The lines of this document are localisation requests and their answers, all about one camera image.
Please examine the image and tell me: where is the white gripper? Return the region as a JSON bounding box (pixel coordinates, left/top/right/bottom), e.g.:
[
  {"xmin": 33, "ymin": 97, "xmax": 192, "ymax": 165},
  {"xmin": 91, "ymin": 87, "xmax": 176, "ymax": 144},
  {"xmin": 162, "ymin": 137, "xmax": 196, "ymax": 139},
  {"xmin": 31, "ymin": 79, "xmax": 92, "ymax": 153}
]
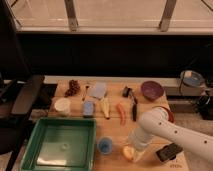
[{"xmin": 124, "ymin": 128, "xmax": 149, "ymax": 163}]

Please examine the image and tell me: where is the yellow red apple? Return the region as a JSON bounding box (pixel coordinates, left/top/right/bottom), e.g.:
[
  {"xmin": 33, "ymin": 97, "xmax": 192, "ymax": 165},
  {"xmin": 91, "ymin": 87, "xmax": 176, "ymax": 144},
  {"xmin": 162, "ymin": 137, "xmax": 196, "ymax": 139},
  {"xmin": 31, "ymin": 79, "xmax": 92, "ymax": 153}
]
[{"xmin": 122, "ymin": 146, "xmax": 134, "ymax": 161}]

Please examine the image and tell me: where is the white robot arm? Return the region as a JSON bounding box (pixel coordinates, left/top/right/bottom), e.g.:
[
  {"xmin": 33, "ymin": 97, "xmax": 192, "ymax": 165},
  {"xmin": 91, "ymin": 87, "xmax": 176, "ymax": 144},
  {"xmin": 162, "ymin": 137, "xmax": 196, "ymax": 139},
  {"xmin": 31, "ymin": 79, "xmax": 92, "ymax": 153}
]
[{"xmin": 128, "ymin": 106, "xmax": 213, "ymax": 163}]

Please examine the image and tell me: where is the blue plastic cup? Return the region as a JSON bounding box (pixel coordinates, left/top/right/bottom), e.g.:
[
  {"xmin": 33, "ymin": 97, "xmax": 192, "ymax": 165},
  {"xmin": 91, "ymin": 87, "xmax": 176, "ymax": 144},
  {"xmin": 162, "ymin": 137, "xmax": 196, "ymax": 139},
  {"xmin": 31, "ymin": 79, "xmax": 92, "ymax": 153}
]
[{"xmin": 97, "ymin": 137, "xmax": 113, "ymax": 155}]

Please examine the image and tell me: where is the white paper cup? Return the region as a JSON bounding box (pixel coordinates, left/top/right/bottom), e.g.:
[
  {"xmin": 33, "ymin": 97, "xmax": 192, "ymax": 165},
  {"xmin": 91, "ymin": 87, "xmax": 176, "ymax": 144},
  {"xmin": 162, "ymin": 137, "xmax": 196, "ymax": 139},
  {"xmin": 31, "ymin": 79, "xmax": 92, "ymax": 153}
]
[{"xmin": 54, "ymin": 98, "xmax": 71, "ymax": 116}]

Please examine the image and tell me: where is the black rectangular sponge block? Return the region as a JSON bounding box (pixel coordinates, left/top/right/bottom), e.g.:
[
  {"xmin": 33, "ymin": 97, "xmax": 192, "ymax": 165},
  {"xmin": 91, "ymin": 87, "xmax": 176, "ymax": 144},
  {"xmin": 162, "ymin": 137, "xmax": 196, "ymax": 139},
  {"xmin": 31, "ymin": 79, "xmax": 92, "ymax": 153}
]
[{"xmin": 156, "ymin": 143, "xmax": 183, "ymax": 162}]

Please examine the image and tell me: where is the orange carrot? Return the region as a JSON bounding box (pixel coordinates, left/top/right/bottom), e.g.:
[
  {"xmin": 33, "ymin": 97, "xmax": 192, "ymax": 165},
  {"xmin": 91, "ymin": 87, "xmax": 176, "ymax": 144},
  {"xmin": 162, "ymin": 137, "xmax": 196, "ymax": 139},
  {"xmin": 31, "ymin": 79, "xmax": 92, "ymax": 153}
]
[{"xmin": 116, "ymin": 103, "xmax": 126, "ymax": 125}]

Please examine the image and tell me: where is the pale banana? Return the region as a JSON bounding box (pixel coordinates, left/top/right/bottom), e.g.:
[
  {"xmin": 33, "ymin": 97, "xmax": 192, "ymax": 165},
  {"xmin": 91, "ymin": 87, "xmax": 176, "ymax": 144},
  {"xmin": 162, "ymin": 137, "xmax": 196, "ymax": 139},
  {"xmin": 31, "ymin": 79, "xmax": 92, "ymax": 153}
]
[{"xmin": 100, "ymin": 98, "xmax": 110, "ymax": 119}]

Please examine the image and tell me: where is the blue sponge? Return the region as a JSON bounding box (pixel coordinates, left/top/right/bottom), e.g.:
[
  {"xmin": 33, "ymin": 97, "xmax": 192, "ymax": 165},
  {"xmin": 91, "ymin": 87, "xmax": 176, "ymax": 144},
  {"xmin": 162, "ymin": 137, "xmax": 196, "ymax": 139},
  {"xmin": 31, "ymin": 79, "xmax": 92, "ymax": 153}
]
[{"xmin": 83, "ymin": 101, "xmax": 94, "ymax": 117}]

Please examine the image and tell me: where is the purple bowl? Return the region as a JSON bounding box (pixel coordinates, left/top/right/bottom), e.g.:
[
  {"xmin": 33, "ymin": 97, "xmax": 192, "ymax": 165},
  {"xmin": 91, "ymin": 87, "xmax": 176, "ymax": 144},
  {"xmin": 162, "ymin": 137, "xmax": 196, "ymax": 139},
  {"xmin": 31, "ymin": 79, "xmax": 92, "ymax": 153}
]
[{"xmin": 141, "ymin": 81, "xmax": 164, "ymax": 101}]

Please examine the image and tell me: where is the green plastic tray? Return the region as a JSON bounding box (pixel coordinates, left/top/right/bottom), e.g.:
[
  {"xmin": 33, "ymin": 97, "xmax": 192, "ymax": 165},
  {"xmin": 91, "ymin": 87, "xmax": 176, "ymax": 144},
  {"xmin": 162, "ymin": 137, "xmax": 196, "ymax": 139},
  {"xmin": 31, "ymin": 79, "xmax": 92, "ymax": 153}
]
[{"xmin": 20, "ymin": 118, "xmax": 96, "ymax": 171}]

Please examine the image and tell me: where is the brown grape bunch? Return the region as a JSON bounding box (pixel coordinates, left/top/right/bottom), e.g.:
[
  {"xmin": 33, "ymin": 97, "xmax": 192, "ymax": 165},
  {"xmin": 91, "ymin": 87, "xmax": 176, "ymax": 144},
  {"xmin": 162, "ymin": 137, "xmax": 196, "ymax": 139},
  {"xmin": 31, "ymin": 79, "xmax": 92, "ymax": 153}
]
[{"xmin": 65, "ymin": 80, "xmax": 80, "ymax": 97}]

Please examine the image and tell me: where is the grey bowl with blue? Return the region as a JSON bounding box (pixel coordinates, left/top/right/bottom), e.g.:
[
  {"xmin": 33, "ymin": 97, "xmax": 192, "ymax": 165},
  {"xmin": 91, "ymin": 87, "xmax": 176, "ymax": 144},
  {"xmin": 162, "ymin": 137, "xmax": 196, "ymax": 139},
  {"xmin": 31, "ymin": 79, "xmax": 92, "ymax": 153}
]
[{"xmin": 180, "ymin": 70, "xmax": 204, "ymax": 87}]

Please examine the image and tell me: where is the black office chair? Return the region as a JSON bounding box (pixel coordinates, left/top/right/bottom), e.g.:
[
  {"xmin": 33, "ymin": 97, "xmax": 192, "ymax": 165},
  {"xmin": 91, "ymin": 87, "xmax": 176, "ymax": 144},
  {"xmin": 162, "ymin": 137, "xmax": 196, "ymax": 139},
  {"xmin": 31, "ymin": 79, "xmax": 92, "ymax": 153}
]
[{"xmin": 0, "ymin": 0, "xmax": 44, "ymax": 171}]

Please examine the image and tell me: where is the black handled knife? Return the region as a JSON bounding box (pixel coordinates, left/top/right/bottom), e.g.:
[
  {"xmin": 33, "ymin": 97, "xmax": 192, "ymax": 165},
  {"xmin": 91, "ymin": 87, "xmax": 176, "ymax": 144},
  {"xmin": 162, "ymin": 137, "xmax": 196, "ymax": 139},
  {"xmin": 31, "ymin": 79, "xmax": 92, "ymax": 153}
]
[{"xmin": 130, "ymin": 90, "xmax": 138, "ymax": 122}]

